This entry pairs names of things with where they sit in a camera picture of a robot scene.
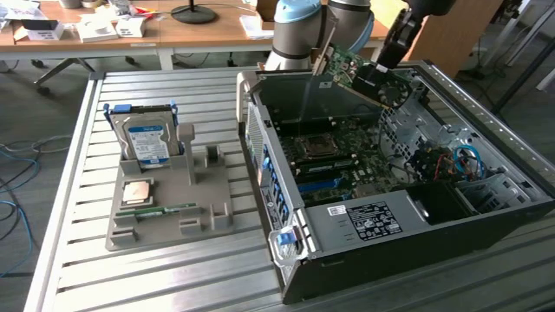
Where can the black round monitor stand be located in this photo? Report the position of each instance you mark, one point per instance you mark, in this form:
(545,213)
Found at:
(193,15)

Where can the blue expansion slot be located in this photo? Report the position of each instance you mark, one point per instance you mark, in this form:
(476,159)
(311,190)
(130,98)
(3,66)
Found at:
(319,186)

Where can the loose papers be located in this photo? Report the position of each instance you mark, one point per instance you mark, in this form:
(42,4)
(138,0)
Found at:
(22,9)

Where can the flat white box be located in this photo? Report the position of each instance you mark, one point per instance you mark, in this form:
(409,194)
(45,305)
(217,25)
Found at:
(94,35)

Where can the white box with black lid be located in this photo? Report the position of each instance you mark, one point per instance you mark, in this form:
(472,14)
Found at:
(43,34)

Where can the green Nvidia graphics card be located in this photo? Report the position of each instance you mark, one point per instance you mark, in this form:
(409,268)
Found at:
(390,92)

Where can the grey printed parts rack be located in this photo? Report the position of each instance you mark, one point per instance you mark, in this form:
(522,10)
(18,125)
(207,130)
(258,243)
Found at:
(174,195)

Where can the metal CPU socket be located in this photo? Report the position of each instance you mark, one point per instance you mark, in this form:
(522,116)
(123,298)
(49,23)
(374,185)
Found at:
(319,144)

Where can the open black PC case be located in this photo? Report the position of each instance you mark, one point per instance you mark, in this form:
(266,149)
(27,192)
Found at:
(390,260)

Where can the small white box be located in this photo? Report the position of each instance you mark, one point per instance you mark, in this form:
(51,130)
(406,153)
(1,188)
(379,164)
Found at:
(130,29)

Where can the grey power supply unit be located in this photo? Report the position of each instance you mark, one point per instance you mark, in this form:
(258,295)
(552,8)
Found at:
(330,230)

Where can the green RAM stick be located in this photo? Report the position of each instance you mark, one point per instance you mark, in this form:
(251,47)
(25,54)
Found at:
(147,211)
(325,165)

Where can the CPU chip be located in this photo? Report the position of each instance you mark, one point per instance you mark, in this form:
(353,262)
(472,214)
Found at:
(137,192)

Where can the blue case release latch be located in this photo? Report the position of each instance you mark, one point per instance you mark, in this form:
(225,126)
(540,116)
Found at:
(286,239)

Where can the wooden desk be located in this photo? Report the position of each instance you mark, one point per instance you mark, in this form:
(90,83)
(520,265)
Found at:
(195,32)

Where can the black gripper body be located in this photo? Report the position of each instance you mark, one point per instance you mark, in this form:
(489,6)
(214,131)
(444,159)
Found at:
(434,6)

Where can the green motherboard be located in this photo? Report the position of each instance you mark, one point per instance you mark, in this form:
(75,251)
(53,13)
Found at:
(369,169)

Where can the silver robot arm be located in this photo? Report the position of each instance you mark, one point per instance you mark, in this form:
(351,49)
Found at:
(295,35)

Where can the tape roll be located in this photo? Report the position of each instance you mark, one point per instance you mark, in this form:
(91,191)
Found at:
(93,4)

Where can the white booklet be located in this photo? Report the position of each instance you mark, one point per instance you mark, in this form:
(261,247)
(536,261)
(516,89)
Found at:
(255,27)

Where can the grey cup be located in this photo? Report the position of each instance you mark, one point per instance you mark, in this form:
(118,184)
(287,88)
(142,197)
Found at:
(71,4)

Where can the wooden cabinet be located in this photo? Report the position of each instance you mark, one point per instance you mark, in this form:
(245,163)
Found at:
(456,39)

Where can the hard disk with blue carrier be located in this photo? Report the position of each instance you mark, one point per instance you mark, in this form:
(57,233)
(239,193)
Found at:
(147,143)

